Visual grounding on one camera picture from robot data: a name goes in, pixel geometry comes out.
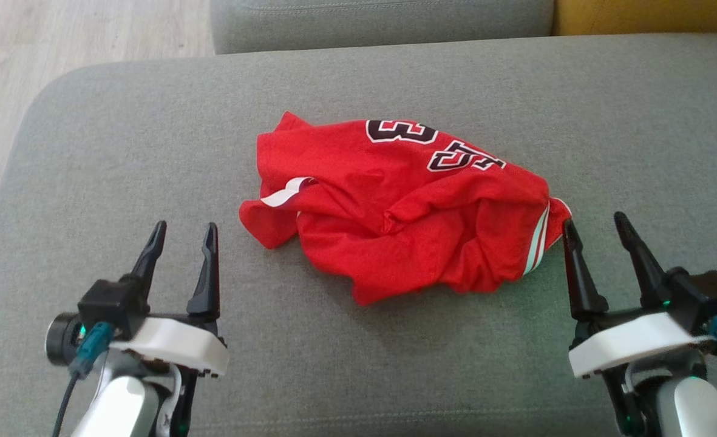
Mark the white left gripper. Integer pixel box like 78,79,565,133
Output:
109,220,230,379

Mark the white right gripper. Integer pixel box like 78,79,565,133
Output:
562,211,715,380

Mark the red basketball jersey number 23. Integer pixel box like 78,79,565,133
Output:
239,111,573,306

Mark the large grey sofa seat cushion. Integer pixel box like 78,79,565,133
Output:
0,33,717,437

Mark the wide yellow sofa backrest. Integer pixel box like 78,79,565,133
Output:
552,0,717,36

